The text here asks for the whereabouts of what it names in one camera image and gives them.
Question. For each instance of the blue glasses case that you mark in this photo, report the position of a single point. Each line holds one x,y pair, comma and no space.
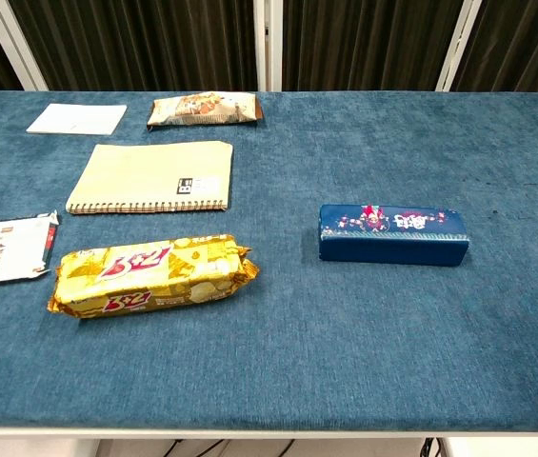
392,247

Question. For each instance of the gold biscuit pack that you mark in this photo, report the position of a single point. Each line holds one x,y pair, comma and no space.
154,281

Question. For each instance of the kraft spiral notebook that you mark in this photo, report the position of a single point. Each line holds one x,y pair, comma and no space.
149,176

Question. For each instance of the brown snack packet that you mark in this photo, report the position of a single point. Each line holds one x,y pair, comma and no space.
192,109

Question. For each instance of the blue table cloth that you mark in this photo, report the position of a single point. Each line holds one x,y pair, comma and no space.
344,357

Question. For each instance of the white paper card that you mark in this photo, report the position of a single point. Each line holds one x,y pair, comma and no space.
75,119

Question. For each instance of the white printed flat carton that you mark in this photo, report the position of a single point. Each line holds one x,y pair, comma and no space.
2,252

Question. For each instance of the white table leg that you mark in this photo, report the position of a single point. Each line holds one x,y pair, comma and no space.
87,448
455,448

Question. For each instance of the silver aluminium extrusion beam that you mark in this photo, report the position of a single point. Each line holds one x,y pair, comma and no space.
459,45
267,45
13,45

